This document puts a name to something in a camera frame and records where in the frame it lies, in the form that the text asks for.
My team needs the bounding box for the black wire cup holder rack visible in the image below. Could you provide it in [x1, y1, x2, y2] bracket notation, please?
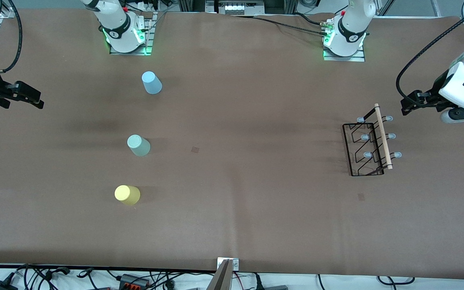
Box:
[343, 104, 402, 177]

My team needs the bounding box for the pale green plastic cup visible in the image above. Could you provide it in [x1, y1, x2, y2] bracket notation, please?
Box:
[127, 135, 151, 157]

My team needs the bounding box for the yellow plastic cup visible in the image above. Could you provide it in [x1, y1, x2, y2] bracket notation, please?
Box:
[114, 185, 141, 206]

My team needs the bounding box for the light blue plastic cup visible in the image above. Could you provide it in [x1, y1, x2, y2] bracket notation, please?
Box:
[141, 71, 163, 95]

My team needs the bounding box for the white power strip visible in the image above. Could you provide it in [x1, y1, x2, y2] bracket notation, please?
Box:
[133, 0, 160, 12]

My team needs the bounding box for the grey electronics box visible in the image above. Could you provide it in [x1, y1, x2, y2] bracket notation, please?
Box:
[206, 0, 265, 16]

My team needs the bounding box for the orange black connector block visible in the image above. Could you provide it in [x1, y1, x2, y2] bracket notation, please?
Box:
[119, 274, 151, 289]

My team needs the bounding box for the aluminium arm base plate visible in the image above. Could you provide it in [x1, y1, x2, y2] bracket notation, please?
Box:
[109, 12, 155, 56]
[323, 45, 365, 62]

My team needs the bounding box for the thick black cable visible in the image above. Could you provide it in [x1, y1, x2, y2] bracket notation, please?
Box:
[292, 12, 326, 26]

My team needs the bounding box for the long thin black cable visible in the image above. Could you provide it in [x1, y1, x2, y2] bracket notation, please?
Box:
[232, 15, 329, 37]

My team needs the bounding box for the looped black cable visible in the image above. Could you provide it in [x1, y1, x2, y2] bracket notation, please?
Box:
[377, 276, 414, 286]

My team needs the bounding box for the aluminium frame profile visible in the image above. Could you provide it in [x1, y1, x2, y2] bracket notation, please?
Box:
[178, 0, 206, 12]

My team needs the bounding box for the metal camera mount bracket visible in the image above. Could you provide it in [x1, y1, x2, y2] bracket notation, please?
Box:
[206, 258, 240, 290]

